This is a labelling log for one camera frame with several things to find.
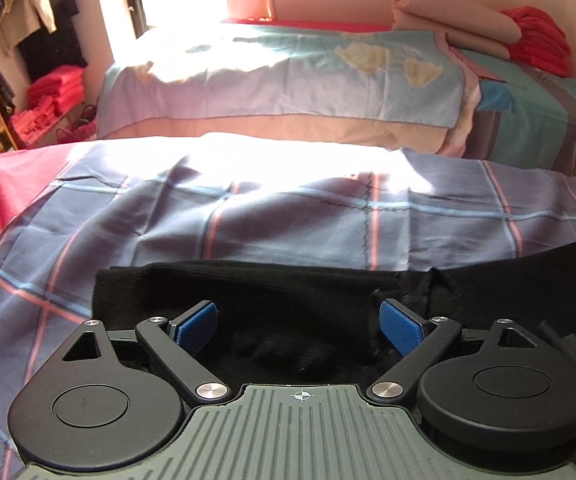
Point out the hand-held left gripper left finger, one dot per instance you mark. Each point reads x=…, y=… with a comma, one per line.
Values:
x=195, y=327

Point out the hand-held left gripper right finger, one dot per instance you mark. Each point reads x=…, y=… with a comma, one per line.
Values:
x=403, y=327

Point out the black knit pants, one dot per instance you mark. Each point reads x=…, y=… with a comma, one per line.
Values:
x=288, y=310

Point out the plaid lavender bed sheet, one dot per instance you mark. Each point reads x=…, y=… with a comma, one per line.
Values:
x=268, y=200

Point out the pink blanket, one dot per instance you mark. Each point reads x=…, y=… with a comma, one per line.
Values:
x=3, y=210

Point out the pink bag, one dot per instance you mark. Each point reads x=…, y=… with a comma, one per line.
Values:
x=80, y=127

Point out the teal patterned pillow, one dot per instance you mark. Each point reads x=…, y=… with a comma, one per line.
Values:
x=538, y=115

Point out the light blue floral pillow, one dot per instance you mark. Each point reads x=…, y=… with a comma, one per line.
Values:
x=278, y=85

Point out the stack of pink cloths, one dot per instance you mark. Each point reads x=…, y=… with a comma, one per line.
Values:
x=50, y=100

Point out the folded peach blanket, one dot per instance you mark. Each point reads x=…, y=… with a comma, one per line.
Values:
x=448, y=17

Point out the folded red blanket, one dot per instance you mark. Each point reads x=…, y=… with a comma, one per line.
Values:
x=538, y=40

